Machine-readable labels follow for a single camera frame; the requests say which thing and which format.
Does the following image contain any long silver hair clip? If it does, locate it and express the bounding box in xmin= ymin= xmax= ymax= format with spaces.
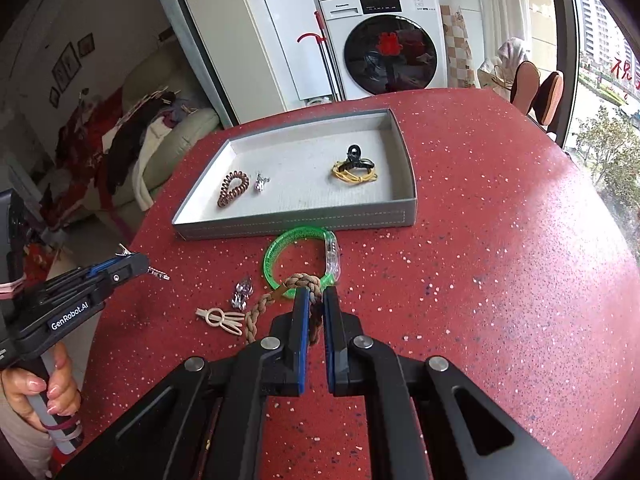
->
xmin=116 ymin=243 xmax=171 ymax=281

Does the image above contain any person's left forearm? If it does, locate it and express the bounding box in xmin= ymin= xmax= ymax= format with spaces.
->
xmin=0 ymin=400 xmax=56 ymax=480

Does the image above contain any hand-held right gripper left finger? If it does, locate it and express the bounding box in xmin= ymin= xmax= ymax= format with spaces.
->
xmin=55 ymin=290 xmax=310 ymax=480

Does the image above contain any brown braided bracelet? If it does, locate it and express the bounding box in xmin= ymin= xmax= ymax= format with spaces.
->
xmin=242 ymin=272 xmax=323 ymax=348

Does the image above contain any green glitter bangle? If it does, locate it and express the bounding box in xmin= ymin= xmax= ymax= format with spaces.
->
xmin=262 ymin=226 xmax=342 ymax=301

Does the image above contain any white washing machine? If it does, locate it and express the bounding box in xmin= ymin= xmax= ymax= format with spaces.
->
xmin=317 ymin=0 xmax=448 ymax=101

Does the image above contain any black claw clip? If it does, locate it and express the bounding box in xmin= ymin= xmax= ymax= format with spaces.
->
xmin=334 ymin=144 xmax=376 ymax=173

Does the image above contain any person's left hand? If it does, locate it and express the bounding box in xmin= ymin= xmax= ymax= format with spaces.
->
xmin=0 ymin=342 xmax=82 ymax=431

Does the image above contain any beige hair clip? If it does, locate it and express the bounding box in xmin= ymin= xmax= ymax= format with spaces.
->
xmin=196 ymin=306 xmax=246 ymax=336

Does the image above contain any grey jewelry tray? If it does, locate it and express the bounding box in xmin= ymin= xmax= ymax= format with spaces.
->
xmin=171 ymin=107 xmax=417 ymax=241

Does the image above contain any silver claw clip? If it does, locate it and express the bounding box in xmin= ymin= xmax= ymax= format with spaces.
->
xmin=229 ymin=280 xmax=253 ymax=310

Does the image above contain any brown spiral hair tie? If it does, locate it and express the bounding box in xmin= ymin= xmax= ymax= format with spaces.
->
xmin=216 ymin=171 xmax=250 ymax=209

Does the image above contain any cream sofa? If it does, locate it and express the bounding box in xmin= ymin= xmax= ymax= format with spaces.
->
xmin=82 ymin=40 xmax=221 ymax=221

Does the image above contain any red-handled mop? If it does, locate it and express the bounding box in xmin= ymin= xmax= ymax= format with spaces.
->
xmin=296 ymin=10 xmax=346 ymax=101

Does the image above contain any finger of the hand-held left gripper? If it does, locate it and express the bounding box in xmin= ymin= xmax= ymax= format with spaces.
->
xmin=47 ymin=255 xmax=132 ymax=293
xmin=47 ymin=254 xmax=151 ymax=311

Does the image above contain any bag with white cloth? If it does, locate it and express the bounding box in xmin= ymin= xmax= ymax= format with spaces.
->
xmin=477 ymin=37 xmax=531 ymax=101

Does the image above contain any yellow cord bead bracelet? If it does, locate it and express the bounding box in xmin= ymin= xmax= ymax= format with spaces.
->
xmin=330 ymin=161 xmax=378 ymax=184

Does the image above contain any tall white cabinet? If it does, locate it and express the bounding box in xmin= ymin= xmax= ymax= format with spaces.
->
xmin=167 ymin=0 xmax=346 ymax=126

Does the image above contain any checkered towel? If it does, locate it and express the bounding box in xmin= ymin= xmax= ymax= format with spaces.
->
xmin=440 ymin=5 xmax=476 ymax=89

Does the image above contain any large picture frame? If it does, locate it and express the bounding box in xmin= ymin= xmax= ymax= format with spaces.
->
xmin=52 ymin=42 xmax=81 ymax=93

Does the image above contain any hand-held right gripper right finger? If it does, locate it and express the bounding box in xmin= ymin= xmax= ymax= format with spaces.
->
xmin=323 ymin=287 xmax=573 ymax=480

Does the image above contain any brown chair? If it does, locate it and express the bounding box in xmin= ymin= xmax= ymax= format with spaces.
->
xmin=532 ymin=71 xmax=565 ymax=128
xmin=512 ymin=61 xmax=542 ymax=116

